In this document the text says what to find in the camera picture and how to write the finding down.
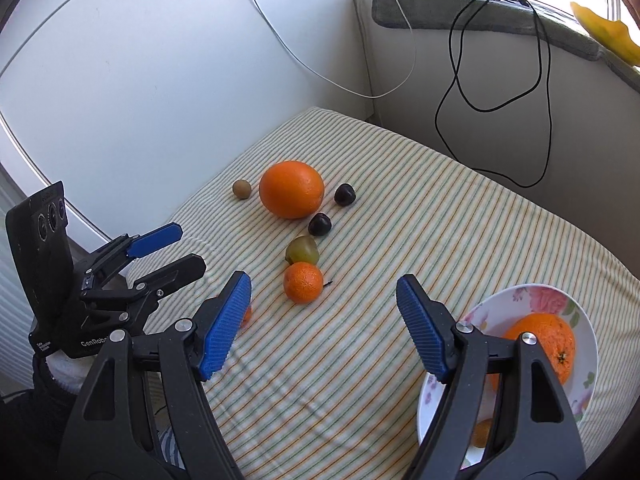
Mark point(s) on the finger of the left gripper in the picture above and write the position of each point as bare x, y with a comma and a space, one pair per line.
160, 279
114, 256

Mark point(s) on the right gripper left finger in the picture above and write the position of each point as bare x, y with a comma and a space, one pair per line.
112, 434

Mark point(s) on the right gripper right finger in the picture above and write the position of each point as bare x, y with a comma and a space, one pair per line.
534, 434

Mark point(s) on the medium mandarin orange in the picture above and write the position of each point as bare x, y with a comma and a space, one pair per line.
481, 433

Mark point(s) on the large rough orange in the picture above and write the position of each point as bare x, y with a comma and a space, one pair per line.
555, 337

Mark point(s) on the small mandarin front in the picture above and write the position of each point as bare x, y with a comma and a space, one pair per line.
246, 317

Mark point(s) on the small mandarin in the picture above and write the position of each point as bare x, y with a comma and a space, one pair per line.
302, 282
246, 317

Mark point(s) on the brown kiwi fruit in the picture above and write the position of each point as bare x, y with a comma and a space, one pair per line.
242, 189

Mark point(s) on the large smooth orange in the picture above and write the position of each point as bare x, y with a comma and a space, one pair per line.
291, 190

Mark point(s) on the green kiwi fruit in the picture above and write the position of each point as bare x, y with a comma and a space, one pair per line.
302, 249

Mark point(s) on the dark plum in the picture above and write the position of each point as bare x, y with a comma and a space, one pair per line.
319, 225
344, 195

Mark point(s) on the white gloved left hand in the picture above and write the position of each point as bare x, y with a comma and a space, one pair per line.
68, 373

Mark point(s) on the floral white plate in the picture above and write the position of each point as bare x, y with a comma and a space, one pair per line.
495, 314

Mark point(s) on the striped tablecloth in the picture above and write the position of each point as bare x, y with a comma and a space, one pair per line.
329, 390

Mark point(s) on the yellow glass dish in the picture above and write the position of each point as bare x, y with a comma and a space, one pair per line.
612, 35

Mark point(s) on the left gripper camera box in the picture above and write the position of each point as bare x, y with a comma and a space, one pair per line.
36, 230

